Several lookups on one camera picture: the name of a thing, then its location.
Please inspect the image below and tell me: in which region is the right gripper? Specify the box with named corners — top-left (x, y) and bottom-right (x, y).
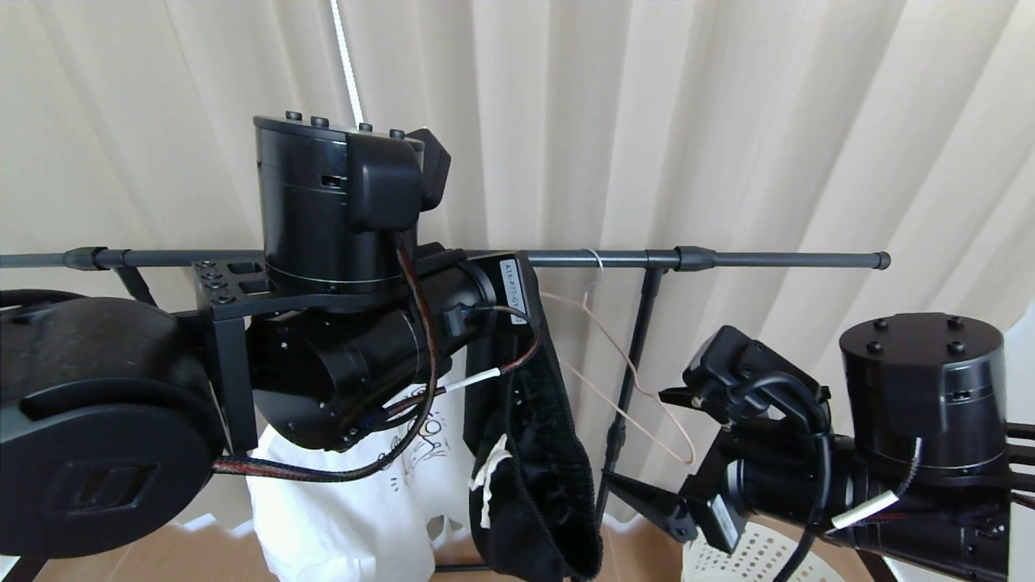
top-left (602, 430), bottom-right (1013, 579)

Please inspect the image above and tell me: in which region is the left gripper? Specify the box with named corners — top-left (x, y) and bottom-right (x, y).
top-left (243, 247), bottom-right (541, 452)

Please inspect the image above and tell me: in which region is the black garment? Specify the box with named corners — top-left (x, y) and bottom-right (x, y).
top-left (465, 323), bottom-right (605, 582)

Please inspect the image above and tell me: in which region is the white printed t-shirt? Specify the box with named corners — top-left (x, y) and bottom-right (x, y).
top-left (245, 356), bottom-right (479, 582)

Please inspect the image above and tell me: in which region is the white laundry basket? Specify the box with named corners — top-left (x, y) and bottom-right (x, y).
top-left (682, 521), bottom-right (847, 582)

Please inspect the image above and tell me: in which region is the pink clothes hanger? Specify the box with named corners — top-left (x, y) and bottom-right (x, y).
top-left (540, 248), bottom-right (697, 466)

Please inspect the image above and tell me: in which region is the black clothes rack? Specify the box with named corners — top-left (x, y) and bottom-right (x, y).
top-left (0, 247), bottom-right (892, 576)

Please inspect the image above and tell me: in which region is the beige curtain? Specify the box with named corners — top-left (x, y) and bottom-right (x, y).
top-left (0, 0), bottom-right (1035, 582)

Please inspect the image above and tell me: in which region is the black cable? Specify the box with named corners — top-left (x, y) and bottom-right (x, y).
top-left (732, 370), bottom-right (835, 582)

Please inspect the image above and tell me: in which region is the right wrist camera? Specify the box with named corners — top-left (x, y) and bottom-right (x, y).
top-left (683, 326), bottom-right (832, 433)

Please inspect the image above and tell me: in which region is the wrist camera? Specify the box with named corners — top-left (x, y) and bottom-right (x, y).
top-left (346, 128), bottom-right (452, 235)
top-left (683, 326), bottom-right (832, 433)

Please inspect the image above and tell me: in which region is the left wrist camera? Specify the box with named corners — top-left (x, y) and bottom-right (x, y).
top-left (346, 128), bottom-right (452, 235)

